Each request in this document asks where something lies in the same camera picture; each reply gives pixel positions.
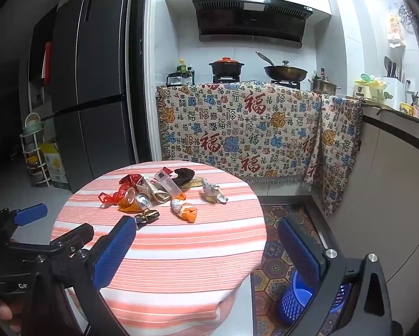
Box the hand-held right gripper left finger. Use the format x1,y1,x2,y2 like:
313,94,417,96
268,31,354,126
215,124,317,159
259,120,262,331
24,215,137,336

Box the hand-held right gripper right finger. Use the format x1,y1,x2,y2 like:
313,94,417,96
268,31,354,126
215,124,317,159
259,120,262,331
277,216,404,336

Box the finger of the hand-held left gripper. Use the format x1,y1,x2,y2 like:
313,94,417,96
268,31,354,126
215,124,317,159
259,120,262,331
49,223,95,254
0,203,49,239

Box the blue plastic basket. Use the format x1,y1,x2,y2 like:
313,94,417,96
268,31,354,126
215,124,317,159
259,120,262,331
278,269,353,327

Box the dark gold wrapper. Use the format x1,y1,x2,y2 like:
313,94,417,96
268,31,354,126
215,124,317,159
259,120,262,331
134,209,160,230

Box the crushed orange drink can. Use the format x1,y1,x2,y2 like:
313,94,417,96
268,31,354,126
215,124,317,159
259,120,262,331
118,188,151,213

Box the white paper carton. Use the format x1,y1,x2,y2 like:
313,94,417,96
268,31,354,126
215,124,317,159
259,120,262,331
137,177,171,205

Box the orange snack packet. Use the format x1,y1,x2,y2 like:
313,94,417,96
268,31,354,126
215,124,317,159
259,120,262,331
170,199,198,224

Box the silver wrapper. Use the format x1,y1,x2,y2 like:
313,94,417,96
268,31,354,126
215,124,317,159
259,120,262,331
200,178,229,204

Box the patterned floor mat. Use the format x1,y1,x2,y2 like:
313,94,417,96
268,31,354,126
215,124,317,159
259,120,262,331
249,201,339,336

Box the white storage rack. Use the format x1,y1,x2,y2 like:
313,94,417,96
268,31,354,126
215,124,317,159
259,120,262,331
19,131,52,188

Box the yellow cardboard box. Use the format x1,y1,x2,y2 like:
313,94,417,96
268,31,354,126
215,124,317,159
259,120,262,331
38,142,72,191

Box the striped tablecloth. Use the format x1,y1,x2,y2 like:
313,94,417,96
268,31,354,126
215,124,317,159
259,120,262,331
50,161,268,336

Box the green bowl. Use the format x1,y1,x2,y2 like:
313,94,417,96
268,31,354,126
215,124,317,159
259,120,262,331
23,113,44,136

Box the printed blanket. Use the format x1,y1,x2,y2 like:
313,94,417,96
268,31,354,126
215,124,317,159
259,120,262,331
156,81,366,218

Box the red hanging cloth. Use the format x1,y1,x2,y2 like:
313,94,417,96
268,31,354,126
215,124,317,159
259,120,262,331
42,42,52,85

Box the grey refrigerator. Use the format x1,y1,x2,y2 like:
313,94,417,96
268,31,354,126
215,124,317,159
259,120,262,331
50,0,140,193

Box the steel cooking pot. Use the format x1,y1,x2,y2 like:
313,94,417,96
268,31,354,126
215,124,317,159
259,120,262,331
308,78,341,95

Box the wok with glass lid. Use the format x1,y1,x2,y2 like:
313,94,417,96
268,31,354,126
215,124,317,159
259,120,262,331
256,51,308,82

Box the green plastic lids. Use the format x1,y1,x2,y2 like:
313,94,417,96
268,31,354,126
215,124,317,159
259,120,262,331
360,73,389,89

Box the white knife block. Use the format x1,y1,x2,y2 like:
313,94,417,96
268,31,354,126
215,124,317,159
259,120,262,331
382,76,406,111

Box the black gas stove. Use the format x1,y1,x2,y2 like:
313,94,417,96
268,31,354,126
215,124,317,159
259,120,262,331
212,74,301,90

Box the black pot with red lid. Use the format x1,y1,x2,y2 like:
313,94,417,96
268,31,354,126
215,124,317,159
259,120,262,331
209,57,245,78

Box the black kitchen knives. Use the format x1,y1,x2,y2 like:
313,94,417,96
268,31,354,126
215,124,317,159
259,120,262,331
384,56,401,78

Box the black range hood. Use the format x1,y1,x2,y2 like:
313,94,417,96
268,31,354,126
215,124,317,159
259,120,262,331
192,0,313,49

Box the hanging metal trivet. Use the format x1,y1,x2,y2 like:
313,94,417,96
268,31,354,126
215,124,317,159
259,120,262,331
393,3,415,25

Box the black wire holder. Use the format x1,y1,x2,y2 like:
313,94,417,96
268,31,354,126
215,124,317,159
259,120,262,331
166,72,192,87

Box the yellow wall hanging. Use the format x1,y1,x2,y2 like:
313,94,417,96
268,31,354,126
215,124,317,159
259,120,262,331
386,10,406,48

